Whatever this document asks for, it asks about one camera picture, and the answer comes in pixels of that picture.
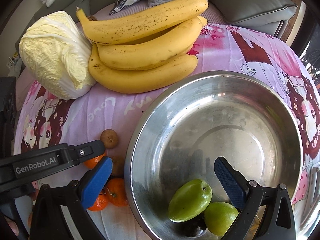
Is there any pink cartoon print tablecloth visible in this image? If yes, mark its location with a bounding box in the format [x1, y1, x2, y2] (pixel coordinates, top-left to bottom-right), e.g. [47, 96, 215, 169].
[14, 24, 319, 239]

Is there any napa cabbage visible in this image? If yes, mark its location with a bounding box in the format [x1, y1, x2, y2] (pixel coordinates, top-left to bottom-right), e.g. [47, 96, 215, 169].
[19, 11, 96, 100]

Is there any person's left hand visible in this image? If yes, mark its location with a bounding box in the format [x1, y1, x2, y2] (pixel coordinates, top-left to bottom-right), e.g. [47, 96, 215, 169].
[4, 217, 19, 236]

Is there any orange tangerine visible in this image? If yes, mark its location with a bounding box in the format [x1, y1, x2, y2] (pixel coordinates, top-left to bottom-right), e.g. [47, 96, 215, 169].
[105, 178, 129, 207]
[84, 152, 107, 170]
[87, 193, 108, 212]

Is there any top spotted banana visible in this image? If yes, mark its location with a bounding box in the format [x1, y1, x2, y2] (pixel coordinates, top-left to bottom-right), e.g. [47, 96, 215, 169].
[76, 0, 208, 44]

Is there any brown longan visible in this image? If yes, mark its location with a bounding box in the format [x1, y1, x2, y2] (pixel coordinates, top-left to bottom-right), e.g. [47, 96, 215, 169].
[100, 129, 119, 149]
[111, 156, 125, 177]

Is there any grey sofa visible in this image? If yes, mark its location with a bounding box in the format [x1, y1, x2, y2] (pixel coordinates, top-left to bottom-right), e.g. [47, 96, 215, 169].
[7, 0, 298, 81]

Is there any round green jujube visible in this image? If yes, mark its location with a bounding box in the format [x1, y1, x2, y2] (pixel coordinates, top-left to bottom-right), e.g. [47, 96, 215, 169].
[204, 202, 239, 236]

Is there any dark cherry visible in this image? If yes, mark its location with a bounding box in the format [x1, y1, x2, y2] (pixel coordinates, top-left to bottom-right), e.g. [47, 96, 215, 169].
[183, 217, 207, 237]

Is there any elongated green jujube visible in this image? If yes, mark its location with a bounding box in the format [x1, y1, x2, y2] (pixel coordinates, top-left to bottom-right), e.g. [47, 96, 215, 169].
[168, 179, 213, 223]

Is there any hidden rear banana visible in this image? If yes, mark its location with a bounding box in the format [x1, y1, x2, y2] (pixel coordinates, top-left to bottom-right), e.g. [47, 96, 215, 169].
[179, 16, 208, 55]

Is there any stainless steel round basin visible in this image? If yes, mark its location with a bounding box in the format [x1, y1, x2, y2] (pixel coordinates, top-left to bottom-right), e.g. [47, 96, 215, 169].
[124, 71, 303, 239]

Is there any yellow banana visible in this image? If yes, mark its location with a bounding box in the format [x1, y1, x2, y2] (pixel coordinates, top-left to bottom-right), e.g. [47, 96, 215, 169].
[88, 44, 198, 94]
[97, 16, 197, 71]

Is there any middle yellow banana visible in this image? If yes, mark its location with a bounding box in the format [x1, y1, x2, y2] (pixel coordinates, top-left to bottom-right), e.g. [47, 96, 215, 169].
[97, 16, 197, 71]

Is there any bottom yellow banana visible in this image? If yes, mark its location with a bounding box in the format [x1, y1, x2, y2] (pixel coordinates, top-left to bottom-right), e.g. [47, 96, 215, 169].
[88, 44, 198, 94]

